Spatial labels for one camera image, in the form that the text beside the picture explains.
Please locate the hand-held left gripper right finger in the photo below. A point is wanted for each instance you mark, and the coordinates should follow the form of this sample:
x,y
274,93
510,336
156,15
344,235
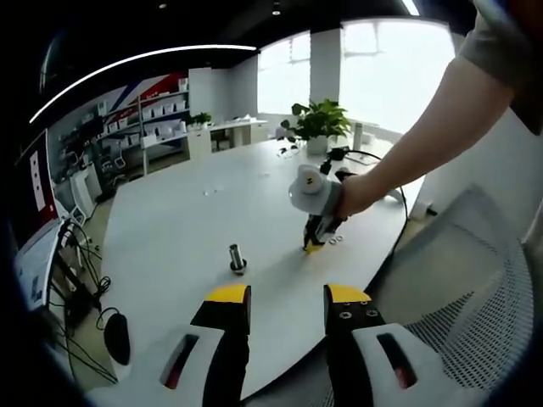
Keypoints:
x,y
352,318

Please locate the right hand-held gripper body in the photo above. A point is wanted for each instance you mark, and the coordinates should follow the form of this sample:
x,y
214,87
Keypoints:
x,y
316,195

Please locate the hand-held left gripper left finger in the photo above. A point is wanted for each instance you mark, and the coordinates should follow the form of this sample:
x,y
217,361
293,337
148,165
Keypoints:
x,y
225,322

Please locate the small black washer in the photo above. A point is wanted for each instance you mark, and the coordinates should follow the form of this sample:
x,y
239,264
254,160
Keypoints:
x,y
342,239
326,242

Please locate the large black washer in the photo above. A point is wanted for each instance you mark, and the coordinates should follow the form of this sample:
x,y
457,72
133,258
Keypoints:
x,y
239,267

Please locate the large threaded steel stud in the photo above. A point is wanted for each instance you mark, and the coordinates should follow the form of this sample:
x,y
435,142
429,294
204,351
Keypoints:
x,y
234,254

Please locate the person's right hand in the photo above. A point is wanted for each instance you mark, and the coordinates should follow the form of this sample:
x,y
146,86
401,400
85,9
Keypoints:
x,y
360,195

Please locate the black round device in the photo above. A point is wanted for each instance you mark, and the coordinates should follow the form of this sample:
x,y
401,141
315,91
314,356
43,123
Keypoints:
x,y
336,154

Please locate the large potted green plant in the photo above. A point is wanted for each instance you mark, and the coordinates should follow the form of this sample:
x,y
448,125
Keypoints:
x,y
318,123

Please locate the white tall cylinder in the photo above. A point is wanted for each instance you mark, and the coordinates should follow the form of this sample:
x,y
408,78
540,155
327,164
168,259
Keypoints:
x,y
359,136

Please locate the black oval device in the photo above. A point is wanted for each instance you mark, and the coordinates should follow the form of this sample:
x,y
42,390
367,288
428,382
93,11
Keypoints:
x,y
118,339

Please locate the grey mesh office chair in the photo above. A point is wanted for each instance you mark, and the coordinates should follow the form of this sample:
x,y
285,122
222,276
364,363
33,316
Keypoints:
x,y
466,275

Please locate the white low cabinet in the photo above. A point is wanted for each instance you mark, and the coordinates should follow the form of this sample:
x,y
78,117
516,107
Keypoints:
x,y
199,142

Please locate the small green plant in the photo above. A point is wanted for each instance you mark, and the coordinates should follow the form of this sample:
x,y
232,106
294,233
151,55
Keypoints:
x,y
199,118

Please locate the shelving unit with white boxes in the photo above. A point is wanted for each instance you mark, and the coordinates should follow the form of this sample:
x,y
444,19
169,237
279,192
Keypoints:
x,y
161,110

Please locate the curved ceiling light strip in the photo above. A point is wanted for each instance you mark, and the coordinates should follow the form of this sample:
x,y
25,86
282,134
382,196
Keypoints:
x,y
191,48

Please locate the white side desk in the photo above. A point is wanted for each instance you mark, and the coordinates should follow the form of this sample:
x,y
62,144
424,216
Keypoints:
x,y
36,263

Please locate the red screen monitor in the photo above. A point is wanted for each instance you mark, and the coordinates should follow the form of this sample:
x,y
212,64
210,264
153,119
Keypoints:
x,y
46,186

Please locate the person's grey sleeve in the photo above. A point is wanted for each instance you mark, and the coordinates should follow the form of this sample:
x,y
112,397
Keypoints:
x,y
509,51

